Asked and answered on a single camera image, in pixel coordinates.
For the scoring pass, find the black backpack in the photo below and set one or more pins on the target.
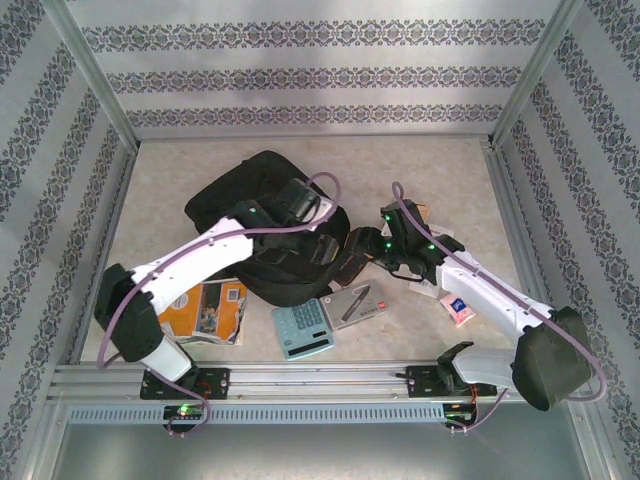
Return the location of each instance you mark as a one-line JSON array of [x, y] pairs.
[[260, 175]]

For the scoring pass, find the grey pen box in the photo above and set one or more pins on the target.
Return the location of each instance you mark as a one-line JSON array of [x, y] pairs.
[[355, 302]]

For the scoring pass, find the pink tissue packet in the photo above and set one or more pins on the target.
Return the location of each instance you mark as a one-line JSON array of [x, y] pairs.
[[456, 310]]

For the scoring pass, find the light blue calculator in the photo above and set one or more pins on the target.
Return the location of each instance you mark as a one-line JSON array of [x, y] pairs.
[[300, 330]]

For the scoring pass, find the orange picture magazine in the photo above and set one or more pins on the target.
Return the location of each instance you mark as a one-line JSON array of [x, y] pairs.
[[200, 310]]

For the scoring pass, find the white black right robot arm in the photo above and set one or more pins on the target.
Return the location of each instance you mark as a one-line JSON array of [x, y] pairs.
[[490, 295]]

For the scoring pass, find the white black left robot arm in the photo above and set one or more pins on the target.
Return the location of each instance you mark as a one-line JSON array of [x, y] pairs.
[[200, 255]]

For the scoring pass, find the right controller board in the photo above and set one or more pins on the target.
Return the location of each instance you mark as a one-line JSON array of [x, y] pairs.
[[457, 415]]

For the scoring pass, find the left controller board green light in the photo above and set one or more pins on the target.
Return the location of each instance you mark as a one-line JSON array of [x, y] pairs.
[[182, 411]]

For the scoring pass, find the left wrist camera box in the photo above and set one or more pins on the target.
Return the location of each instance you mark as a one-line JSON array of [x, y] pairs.
[[322, 210]]

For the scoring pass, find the aluminium frame rear rail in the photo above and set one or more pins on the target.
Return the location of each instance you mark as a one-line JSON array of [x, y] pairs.
[[400, 136]]

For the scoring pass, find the aluminium frame side rail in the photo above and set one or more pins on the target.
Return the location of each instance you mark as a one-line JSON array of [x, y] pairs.
[[530, 250], [102, 250]]

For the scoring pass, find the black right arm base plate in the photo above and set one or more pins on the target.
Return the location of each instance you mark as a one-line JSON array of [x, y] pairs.
[[420, 382]]

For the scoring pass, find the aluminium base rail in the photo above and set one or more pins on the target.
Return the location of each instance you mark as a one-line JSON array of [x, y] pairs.
[[320, 380]]

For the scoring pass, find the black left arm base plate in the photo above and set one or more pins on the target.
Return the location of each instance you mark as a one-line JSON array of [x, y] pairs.
[[220, 382]]

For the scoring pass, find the aluminium frame post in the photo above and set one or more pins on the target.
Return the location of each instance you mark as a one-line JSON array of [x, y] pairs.
[[535, 75], [92, 75]]

